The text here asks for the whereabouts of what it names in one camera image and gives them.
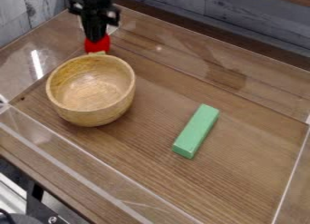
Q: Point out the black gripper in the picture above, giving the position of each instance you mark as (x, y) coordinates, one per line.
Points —
(97, 12)

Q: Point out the red strawberry toy green leaf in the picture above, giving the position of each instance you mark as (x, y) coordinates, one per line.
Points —
(97, 46)

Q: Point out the wooden bowl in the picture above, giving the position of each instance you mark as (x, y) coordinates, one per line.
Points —
(91, 89)

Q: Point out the green rectangular block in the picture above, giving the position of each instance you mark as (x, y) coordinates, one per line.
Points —
(192, 135)

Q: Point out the clear acrylic corner bracket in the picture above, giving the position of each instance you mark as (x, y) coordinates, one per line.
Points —
(111, 28)

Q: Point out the black metal table bracket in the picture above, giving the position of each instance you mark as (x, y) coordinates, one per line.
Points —
(45, 208)

